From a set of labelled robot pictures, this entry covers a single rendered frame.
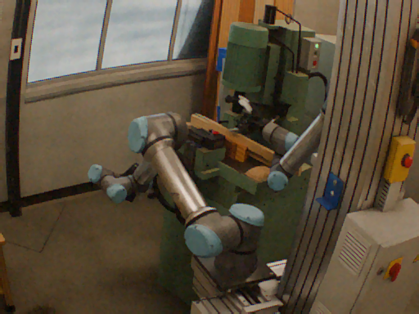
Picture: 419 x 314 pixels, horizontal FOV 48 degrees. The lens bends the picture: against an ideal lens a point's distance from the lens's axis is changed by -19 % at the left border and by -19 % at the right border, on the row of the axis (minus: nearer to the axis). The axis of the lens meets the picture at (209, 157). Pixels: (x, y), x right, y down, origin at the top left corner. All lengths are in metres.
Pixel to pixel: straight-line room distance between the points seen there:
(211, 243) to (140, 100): 2.29
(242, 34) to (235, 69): 0.18
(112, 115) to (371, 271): 2.66
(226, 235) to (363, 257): 0.50
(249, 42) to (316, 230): 0.99
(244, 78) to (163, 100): 1.63
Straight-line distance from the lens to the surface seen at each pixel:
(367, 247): 1.45
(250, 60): 2.41
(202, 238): 1.69
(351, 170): 1.55
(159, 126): 1.87
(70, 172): 3.75
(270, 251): 2.91
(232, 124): 2.53
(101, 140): 3.79
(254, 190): 2.35
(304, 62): 2.61
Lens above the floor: 1.92
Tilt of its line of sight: 24 degrees down
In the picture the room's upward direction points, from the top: 9 degrees clockwise
